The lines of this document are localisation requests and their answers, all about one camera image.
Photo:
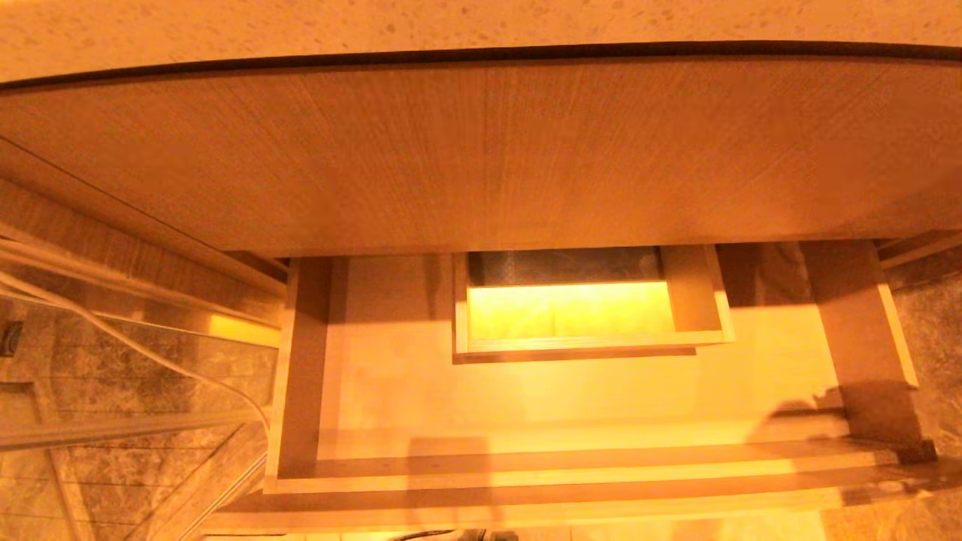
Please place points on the wooden vanity drawer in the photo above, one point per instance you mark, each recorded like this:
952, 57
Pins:
526, 406

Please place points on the wooden drawer pipe cutout box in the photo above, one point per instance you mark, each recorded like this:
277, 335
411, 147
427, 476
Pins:
695, 297

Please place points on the wooden vanity cabinet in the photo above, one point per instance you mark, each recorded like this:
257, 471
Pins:
451, 150

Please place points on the speckled stone countertop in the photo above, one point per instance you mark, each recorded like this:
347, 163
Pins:
451, 22

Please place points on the glass shower partition metal frame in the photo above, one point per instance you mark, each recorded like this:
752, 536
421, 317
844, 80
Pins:
113, 430

